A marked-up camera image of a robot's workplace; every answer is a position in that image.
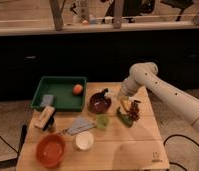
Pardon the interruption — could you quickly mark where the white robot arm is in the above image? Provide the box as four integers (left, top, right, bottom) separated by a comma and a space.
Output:
118, 62, 199, 133

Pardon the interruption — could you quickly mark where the wooden block brush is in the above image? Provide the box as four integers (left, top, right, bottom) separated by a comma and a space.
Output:
34, 106, 55, 131

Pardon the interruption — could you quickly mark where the orange bowl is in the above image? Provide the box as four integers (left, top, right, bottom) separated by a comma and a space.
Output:
35, 134, 65, 168

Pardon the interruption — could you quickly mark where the yellow banana toy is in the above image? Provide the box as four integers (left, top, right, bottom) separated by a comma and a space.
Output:
120, 97, 130, 112

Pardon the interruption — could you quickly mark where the brown grape cluster toy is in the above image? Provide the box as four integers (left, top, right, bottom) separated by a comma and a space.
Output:
129, 101, 139, 121

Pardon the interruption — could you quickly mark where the green pepper toy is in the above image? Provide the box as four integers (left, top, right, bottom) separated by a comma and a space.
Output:
116, 108, 133, 127

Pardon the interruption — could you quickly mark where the green cup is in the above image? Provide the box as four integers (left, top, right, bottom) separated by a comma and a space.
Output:
96, 115, 109, 130

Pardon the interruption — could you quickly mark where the orange fruit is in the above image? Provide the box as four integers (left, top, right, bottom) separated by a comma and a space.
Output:
72, 84, 83, 95

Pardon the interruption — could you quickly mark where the grey blue cloth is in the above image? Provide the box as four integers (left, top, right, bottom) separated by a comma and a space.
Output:
62, 116, 95, 136

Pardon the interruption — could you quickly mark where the green plastic tray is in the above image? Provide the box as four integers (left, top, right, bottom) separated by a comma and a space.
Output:
31, 76, 86, 112

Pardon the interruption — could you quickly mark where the white cup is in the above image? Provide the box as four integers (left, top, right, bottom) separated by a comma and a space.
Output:
74, 131, 94, 151

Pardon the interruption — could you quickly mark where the black cable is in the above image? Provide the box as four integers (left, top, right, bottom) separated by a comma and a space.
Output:
163, 134, 199, 171

